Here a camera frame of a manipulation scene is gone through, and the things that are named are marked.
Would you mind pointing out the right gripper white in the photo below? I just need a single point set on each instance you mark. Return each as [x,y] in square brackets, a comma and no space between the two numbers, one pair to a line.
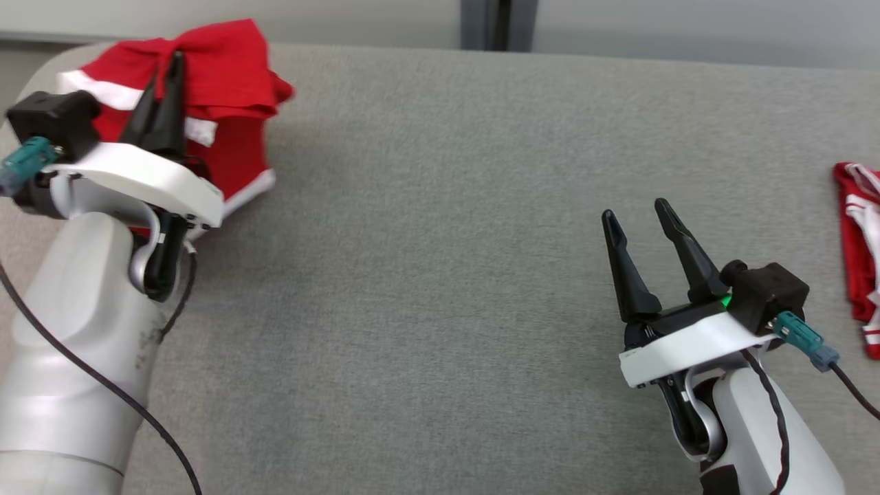
[687,344]

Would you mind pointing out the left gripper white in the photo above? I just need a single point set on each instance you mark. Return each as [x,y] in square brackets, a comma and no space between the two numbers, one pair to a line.
[151,179]

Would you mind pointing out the red shorts white stripes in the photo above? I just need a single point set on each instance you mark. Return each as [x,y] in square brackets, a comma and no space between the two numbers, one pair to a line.
[227,69]

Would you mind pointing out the red basketball jersey white sleeves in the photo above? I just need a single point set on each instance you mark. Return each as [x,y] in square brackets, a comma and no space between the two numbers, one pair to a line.
[856,240]

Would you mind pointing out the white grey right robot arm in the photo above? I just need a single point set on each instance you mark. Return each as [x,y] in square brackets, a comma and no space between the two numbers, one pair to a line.
[790,440]

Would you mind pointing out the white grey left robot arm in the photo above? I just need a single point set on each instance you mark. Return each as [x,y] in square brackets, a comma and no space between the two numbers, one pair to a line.
[69,344]

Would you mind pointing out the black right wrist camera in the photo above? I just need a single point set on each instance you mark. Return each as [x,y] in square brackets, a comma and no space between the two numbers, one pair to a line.
[770,292]

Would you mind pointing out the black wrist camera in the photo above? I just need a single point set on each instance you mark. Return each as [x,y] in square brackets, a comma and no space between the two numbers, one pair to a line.
[51,120]
[770,292]

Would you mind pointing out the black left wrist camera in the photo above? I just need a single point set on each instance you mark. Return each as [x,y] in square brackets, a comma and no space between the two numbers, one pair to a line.
[51,120]

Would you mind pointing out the grey cylindrical post foot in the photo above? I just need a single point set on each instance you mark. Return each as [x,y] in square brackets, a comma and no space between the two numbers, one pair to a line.
[472,24]
[524,24]

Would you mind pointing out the grey metal partition post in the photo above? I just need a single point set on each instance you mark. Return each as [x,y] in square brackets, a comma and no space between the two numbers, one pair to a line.
[496,24]

